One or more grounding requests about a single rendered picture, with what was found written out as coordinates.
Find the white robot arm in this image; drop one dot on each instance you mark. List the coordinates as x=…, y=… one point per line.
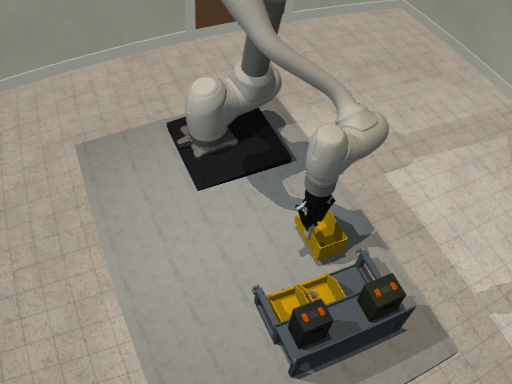
x=209, y=109

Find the black case with orange latches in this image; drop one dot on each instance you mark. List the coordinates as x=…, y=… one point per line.
x=310, y=323

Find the yellow bin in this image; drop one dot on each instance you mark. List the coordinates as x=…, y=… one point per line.
x=326, y=287
x=286, y=300
x=329, y=232

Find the grey metal shelf rack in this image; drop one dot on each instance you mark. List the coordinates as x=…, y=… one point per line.
x=348, y=318

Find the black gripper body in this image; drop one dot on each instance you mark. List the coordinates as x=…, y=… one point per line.
x=311, y=199

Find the dark green case with orange latches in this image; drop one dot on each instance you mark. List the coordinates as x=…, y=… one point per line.
x=381, y=297

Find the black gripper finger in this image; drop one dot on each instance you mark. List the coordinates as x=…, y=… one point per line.
x=309, y=216
x=322, y=210

